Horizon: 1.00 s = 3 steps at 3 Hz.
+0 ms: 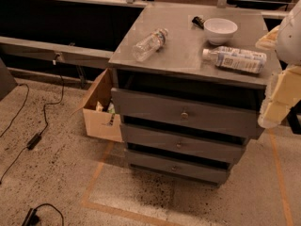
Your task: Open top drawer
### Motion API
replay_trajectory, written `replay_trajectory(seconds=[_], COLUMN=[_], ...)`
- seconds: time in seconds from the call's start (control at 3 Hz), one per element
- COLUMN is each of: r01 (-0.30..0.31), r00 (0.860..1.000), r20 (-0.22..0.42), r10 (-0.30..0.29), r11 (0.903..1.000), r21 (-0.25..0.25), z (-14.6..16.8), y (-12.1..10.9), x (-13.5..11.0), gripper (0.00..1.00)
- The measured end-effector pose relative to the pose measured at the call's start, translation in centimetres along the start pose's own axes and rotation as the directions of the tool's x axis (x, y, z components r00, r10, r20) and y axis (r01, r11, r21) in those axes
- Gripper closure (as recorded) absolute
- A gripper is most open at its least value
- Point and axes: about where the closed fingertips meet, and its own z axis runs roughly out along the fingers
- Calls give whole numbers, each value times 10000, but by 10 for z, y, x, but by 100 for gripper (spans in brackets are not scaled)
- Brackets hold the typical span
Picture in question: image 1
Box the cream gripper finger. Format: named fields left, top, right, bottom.
left=258, top=65, right=301, bottom=129
left=255, top=25, right=279, bottom=50

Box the grey top drawer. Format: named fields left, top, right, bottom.
left=111, top=88, right=263, bottom=139

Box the grey drawer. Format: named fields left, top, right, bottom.
left=125, top=149, right=230, bottom=185
left=111, top=88, right=263, bottom=139
left=120, top=124, right=246, bottom=163

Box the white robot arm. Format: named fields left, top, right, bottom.
left=255, top=1, right=301, bottom=129

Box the grey middle drawer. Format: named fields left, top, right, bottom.
left=120, top=124, right=246, bottom=163

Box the grey drawer cabinet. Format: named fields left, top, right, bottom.
left=110, top=4, right=281, bottom=172

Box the grey bottom drawer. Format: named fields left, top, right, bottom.
left=125, top=149, right=230, bottom=185

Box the labelled white plastic bottle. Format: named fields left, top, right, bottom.
left=202, top=46, right=267, bottom=74

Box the white bowl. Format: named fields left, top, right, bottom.
left=204, top=18, right=238, bottom=45

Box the small black object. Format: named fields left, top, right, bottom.
left=192, top=16, right=205, bottom=29

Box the clear empty plastic bottle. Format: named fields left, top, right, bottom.
left=132, top=28, right=168, bottom=62

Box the cardboard box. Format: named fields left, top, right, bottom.
left=73, top=69, right=122, bottom=142

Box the black power adapter cable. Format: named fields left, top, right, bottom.
left=0, top=75, right=66, bottom=186

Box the grey metal rail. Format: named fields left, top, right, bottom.
left=0, top=37, right=113, bottom=69

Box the black plug with cable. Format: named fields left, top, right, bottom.
left=22, top=202, right=65, bottom=226

